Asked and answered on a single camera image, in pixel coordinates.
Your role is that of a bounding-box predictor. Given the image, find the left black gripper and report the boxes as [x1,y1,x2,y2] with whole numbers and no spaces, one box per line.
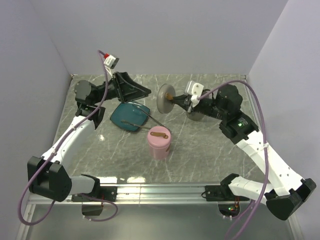
[94,72,152,105]

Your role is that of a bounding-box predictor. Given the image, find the grey cylindrical container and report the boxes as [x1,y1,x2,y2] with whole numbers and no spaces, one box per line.
[186,111,205,122]

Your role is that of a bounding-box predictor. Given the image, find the grey round lid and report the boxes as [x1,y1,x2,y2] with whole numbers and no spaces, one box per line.
[156,83,176,114]

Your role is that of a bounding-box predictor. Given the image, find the teal square plate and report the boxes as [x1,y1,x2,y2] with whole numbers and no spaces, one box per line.
[109,101,151,133]

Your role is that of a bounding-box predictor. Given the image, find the metal tongs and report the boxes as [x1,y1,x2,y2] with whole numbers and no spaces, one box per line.
[120,104,167,131]

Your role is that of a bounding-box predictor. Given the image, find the pink round lid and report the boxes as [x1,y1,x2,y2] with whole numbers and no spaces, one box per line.
[147,126,171,148]

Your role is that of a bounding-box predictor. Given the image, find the pink cylindrical container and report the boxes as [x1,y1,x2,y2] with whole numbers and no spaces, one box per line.
[147,136,172,160]

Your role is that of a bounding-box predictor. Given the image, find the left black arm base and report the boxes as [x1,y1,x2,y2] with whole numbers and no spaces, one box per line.
[71,186,118,218]

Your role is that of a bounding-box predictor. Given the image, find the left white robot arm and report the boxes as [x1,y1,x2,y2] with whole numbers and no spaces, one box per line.
[27,72,152,202]

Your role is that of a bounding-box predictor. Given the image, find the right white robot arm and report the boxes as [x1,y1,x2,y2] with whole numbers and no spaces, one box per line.
[164,83,317,220]

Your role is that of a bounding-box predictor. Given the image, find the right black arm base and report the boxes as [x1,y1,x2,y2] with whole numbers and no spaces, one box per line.
[201,185,250,218]

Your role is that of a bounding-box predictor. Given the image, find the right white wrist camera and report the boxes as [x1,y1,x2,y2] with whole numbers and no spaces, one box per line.
[184,80,204,107]

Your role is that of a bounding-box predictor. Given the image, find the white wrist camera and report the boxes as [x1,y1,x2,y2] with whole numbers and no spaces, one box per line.
[184,80,204,107]
[103,53,119,75]

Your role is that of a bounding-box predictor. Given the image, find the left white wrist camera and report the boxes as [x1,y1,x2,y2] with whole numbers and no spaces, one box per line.
[103,53,119,75]

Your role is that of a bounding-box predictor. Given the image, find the aluminium rail frame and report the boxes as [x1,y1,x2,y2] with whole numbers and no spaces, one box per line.
[14,74,305,240]

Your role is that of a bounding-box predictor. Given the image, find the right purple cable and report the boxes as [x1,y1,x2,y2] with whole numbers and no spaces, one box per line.
[197,80,270,240]

